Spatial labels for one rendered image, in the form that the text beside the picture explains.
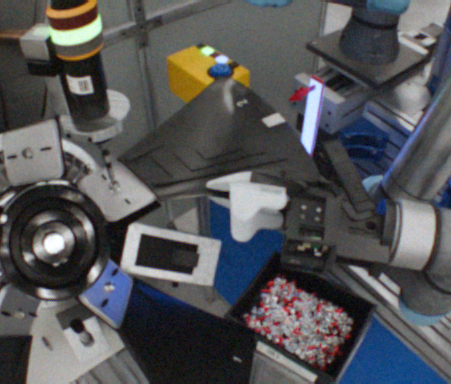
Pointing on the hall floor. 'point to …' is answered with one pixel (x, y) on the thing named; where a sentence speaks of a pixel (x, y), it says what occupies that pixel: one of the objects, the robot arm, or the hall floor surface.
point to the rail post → (205, 237)
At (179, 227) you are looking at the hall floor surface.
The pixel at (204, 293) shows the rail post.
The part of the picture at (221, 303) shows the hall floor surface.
